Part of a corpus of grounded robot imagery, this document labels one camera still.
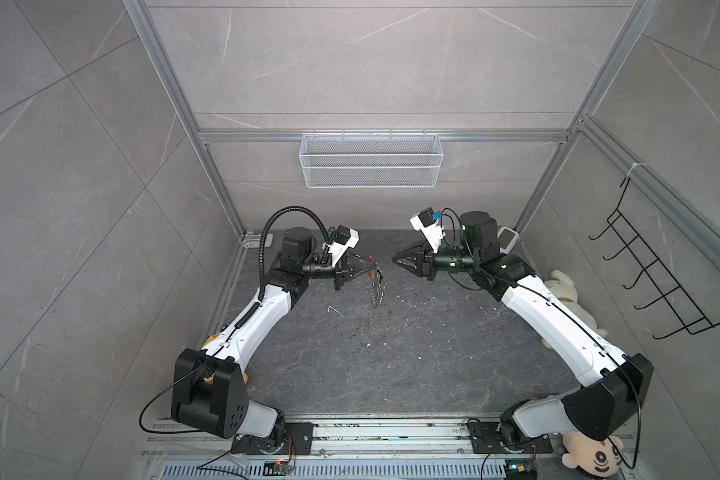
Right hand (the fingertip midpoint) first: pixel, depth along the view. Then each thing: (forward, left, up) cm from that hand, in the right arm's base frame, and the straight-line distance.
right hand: (396, 255), depth 69 cm
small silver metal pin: (+5, +20, -33) cm, 39 cm away
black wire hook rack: (-18, -57, 0) cm, 60 cm away
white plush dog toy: (+5, -56, -26) cm, 62 cm away
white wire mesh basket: (+45, +5, -3) cm, 45 cm away
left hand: (0, +5, -2) cm, 6 cm away
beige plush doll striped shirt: (-39, -43, -26) cm, 63 cm away
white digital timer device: (+30, -47, -29) cm, 62 cm away
